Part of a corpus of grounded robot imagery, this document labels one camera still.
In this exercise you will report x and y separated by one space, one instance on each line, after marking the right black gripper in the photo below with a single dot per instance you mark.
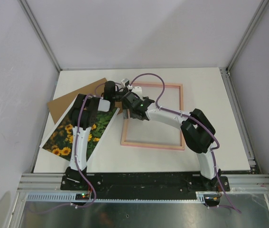
125 113

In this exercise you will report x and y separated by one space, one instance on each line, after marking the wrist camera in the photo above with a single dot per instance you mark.
125 82
135 89

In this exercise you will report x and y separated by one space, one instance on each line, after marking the pink wooden picture frame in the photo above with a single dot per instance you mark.
156 146

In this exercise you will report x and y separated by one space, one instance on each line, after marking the clear acrylic sheet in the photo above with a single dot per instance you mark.
155 132

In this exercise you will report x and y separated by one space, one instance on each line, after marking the aluminium frame rail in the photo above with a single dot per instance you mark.
39 33

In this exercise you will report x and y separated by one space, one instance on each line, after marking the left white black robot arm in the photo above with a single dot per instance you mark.
90 116

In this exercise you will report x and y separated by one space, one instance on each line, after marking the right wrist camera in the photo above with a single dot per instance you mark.
135 89

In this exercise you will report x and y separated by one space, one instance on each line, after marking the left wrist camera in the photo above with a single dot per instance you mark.
125 82

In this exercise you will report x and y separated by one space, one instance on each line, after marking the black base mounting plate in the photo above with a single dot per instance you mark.
140 186

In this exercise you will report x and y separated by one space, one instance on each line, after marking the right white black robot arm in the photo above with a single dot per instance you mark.
196 129

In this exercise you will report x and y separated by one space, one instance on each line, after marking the brown cardboard backing board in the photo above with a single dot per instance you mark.
58 106

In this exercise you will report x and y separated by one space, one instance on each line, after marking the sunflower photo print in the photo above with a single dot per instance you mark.
60 141

